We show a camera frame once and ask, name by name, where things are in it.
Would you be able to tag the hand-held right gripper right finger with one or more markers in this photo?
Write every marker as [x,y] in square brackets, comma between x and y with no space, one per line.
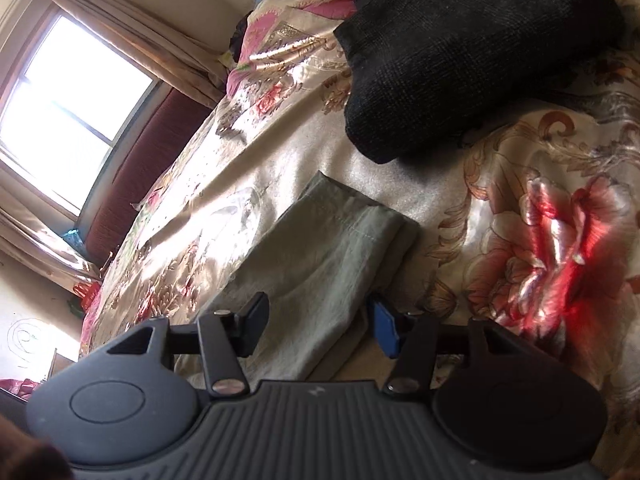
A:
[386,328]

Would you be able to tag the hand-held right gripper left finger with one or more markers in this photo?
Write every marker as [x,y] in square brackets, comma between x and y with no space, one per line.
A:
[256,316]

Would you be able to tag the olive green pants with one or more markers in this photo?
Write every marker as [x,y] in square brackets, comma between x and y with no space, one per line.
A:
[320,260]

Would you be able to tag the floral satin bedspread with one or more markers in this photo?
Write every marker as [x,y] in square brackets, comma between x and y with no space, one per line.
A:
[280,150]

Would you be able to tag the red bag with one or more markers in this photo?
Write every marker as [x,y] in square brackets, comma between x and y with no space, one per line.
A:
[89,294]

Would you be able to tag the blue plastic bag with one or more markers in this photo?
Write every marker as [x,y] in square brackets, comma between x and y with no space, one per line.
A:
[77,240]

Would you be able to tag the beige patterned curtain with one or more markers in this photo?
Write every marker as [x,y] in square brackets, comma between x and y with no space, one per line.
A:
[150,35]
[45,240]

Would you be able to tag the brown fuzzy cloth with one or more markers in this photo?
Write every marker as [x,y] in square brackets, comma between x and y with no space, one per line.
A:
[27,452]

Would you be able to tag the window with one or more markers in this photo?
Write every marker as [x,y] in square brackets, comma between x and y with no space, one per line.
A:
[75,110]

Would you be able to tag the dark clothes pile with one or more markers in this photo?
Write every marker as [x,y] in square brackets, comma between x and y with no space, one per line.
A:
[242,37]

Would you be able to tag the pink floral pillow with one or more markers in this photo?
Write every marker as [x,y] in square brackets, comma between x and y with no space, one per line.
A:
[280,35]

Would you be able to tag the dark grey folded garment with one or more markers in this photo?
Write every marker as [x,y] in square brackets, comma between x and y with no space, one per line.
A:
[475,50]

